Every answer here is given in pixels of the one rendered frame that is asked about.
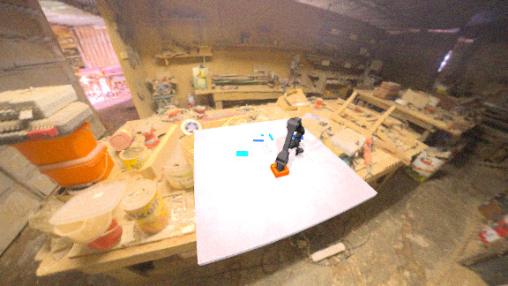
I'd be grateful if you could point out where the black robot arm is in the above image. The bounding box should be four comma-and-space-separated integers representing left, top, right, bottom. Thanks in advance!
274, 117, 305, 173

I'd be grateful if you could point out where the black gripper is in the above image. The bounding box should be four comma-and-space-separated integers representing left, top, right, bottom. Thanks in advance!
292, 139, 304, 156

